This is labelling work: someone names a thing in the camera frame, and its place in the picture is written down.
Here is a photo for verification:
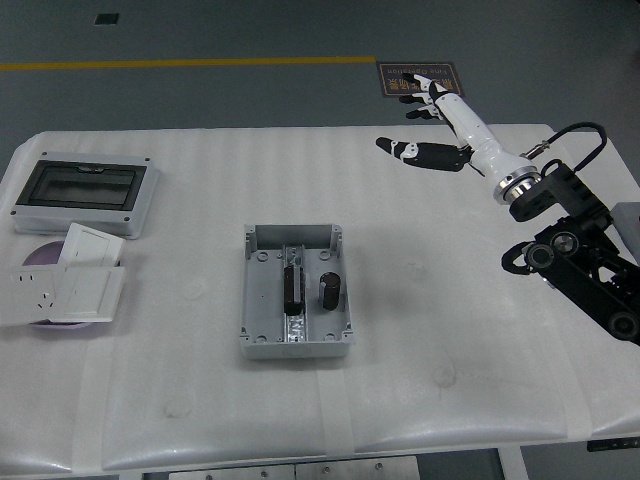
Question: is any yellow floor line tape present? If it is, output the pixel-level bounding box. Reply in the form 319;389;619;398
0;55;377;72

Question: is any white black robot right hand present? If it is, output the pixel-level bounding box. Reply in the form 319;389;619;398
375;74;526;187

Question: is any open grey plastic box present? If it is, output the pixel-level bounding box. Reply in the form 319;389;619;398
238;223;357;361

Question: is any short black cylindrical battery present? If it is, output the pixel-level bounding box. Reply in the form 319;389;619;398
318;271;343;311

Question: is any white wall switch panel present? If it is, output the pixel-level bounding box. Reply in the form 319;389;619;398
49;266;126;324
59;222;126;269

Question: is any brown floor sign orange text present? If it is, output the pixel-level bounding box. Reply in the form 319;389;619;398
375;61;466;99

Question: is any grey distribution box dark window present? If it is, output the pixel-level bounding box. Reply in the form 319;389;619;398
9;151;162;241

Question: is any white tape strip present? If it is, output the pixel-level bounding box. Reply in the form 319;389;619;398
563;394;595;442
71;344;115;474

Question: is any purple round plate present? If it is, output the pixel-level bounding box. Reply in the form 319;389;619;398
22;239;124;331

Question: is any white table leg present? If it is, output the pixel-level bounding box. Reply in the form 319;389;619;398
497;446;529;480

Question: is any silver metal mounting rail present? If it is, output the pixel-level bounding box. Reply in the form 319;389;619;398
282;243;311;345

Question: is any long black cylindrical battery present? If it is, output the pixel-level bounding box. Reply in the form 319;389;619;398
282;264;307;316

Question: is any grey flat block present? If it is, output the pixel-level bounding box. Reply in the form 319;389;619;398
610;201;640;239

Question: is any grey metal table plate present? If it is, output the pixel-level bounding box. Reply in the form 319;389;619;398
294;455;420;480
168;457;296;480

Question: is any black table control panel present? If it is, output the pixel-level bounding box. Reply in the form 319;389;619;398
587;437;640;454

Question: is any white wall socket panel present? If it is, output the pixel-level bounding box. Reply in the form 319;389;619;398
0;267;66;327

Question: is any white foam mat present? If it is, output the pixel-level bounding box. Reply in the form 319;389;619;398
0;123;624;474

